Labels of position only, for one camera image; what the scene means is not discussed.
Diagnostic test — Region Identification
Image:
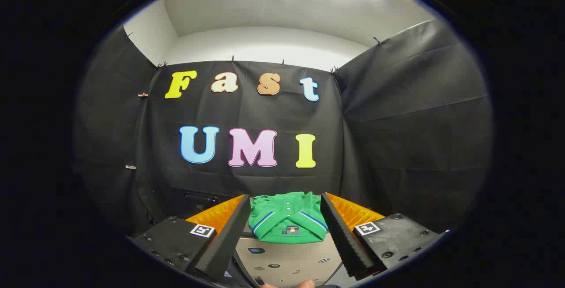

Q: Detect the green polo shirt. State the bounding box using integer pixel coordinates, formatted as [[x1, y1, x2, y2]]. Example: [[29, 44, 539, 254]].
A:
[[248, 191, 329, 244]]

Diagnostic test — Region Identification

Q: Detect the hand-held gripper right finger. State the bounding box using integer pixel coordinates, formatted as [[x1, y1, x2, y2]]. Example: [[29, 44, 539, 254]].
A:
[[321, 192, 443, 280]]

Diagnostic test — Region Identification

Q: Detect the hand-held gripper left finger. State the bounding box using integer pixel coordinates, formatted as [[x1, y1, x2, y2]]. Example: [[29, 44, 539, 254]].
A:
[[130, 194, 252, 282]]

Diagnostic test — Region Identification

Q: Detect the black backdrop cloth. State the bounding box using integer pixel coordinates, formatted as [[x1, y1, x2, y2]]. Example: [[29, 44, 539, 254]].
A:
[[75, 18, 493, 241]]

